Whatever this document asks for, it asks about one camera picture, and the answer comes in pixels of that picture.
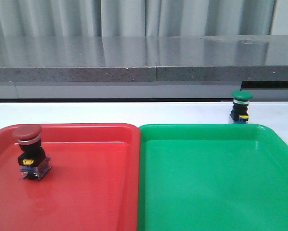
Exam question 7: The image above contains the green mushroom push button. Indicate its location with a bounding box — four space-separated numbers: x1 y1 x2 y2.
229 90 253 124

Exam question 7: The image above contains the red mushroom push button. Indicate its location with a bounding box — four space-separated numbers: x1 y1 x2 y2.
13 124 52 180

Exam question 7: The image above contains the grey stone counter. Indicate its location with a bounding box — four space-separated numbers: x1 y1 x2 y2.
0 35 288 101

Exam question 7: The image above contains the green plastic tray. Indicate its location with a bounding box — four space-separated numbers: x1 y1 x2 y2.
138 124 288 231

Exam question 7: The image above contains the red plastic tray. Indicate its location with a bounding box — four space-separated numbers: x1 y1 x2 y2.
0 123 140 231

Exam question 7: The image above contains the grey pleated curtain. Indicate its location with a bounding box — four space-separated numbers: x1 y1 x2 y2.
0 0 276 37

